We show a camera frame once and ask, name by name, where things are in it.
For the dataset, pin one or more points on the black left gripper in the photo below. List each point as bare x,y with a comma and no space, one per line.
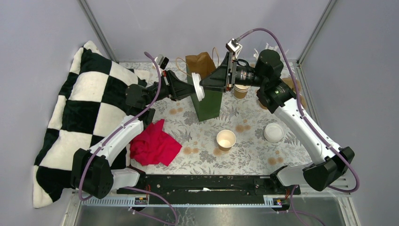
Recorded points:
180,89

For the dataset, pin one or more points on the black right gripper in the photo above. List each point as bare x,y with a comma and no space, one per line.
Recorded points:
219,78

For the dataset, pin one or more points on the brown paper cup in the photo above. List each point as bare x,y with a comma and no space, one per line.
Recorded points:
262,106
225,139

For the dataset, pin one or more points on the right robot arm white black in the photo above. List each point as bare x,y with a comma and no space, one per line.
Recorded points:
329,160

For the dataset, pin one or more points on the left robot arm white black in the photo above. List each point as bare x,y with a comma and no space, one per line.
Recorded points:
91,169

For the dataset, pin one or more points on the stack of paper cups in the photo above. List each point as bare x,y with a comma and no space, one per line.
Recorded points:
240,91

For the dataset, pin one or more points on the green paper bag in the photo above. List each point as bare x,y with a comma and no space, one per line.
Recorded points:
209,106

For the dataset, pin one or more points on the white wrapped straws bundle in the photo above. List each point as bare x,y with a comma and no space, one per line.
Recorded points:
269,47

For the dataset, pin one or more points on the red cloth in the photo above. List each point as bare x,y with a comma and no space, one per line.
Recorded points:
154,146

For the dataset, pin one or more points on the floral table mat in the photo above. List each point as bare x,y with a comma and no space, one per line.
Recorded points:
252,154

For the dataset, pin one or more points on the brown cardboard cup carrier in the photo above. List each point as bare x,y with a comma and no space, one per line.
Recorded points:
290,83

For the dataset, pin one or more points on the stack of white lids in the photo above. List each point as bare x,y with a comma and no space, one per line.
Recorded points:
273,132

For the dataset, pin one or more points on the black white checkered pillow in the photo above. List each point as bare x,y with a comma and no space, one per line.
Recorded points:
90,105

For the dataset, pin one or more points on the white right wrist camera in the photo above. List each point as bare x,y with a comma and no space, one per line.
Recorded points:
234,47

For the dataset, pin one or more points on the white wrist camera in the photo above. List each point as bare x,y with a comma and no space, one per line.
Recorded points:
234,47
161,61

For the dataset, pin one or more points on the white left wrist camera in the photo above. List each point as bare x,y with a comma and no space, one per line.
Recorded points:
161,61

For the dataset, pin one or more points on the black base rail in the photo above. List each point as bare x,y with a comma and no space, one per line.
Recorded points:
242,190

